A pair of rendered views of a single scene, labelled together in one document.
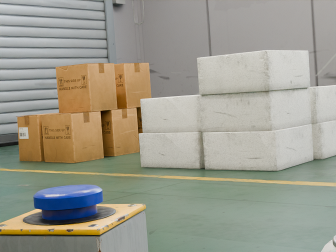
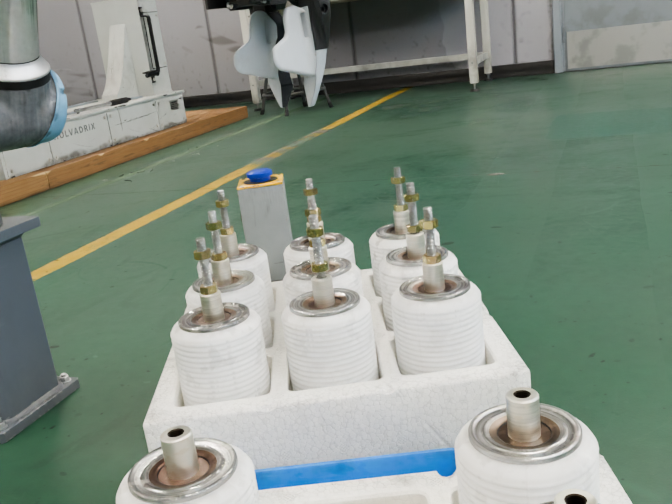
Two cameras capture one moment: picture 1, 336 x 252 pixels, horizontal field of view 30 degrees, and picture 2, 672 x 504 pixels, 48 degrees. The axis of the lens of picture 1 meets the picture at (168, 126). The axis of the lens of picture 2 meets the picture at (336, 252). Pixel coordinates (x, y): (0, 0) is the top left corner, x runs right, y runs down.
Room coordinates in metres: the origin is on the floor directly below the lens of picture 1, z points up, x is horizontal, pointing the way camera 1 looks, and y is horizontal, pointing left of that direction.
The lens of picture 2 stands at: (0.07, -1.07, 0.53)
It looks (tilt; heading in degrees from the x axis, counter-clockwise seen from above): 17 degrees down; 70
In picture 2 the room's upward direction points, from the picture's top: 7 degrees counter-clockwise
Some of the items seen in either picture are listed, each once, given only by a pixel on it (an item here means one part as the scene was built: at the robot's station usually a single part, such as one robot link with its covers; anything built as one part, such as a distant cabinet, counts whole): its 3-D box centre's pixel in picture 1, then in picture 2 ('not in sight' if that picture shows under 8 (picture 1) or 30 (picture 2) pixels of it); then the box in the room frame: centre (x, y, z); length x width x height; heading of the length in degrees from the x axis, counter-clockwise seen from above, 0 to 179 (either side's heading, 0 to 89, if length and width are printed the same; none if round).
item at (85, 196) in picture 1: (69, 206); (259, 176); (0.36, 0.06, 0.32); 0.04 x 0.04 x 0.02
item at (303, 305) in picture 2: not in sight; (324, 303); (0.31, -0.35, 0.25); 0.08 x 0.08 x 0.01
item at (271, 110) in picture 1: (255, 109); not in sight; (3.06, -0.43, 0.27); 0.39 x 0.39 x 0.18; 50
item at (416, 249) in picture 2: not in sight; (416, 245); (0.46, -0.28, 0.26); 0.02 x 0.02 x 0.03
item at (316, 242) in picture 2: not in sight; (317, 250); (0.31, -0.35, 0.31); 0.01 x 0.01 x 0.08
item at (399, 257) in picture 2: not in sight; (417, 256); (0.46, -0.28, 0.25); 0.08 x 0.08 x 0.01
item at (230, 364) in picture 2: not in sight; (228, 395); (0.19, -0.31, 0.16); 0.10 x 0.10 x 0.18
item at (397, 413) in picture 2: not in sight; (336, 388); (0.34, -0.24, 0.09); 0.39 x 0.39 x 0.18; 72
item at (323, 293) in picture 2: not in sight; (323, 291); (0.31, -0.35, 0.26); 0.02 x 0.02 x 0.03
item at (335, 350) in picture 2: not in sight; (335, 380); (0.31, -0.35, 0.16); 0.10 x 0.10 x 0.18
